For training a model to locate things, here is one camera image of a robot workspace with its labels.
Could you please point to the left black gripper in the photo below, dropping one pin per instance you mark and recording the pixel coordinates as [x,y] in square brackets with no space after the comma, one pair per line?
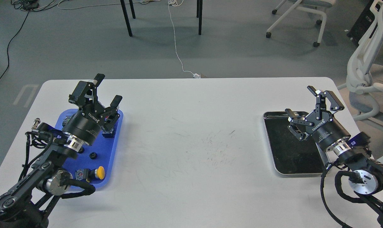
[87,122]

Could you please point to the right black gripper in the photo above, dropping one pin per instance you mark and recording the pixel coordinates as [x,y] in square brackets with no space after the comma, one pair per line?
[320,124]

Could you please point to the small black gear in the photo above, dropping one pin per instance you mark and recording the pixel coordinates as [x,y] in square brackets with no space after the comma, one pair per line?
[93,155]

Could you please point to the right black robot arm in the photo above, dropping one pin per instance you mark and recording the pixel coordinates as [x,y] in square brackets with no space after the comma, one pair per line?
[359,176]

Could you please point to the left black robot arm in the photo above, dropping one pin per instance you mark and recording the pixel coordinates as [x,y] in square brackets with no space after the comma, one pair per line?
[43,180]

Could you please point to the silver metal tray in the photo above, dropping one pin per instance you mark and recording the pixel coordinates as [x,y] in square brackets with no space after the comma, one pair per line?
[290,156]

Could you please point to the blue plastic tray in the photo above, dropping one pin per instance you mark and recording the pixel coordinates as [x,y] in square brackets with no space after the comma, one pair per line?
[105,148]

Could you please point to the black table leg left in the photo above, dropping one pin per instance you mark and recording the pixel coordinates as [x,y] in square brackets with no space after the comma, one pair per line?
[125,14]

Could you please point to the black table leg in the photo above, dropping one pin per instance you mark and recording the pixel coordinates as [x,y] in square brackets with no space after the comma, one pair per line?
[125,14]
[199,7]

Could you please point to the black table leg right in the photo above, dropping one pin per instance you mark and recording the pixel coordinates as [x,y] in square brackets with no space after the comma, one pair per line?
[199,7]

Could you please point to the red push button switch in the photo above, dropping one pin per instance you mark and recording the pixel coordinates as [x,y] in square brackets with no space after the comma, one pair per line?
[108,128]

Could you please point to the yellow push button switch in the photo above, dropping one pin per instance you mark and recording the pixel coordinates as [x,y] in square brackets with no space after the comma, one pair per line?
[86,174]

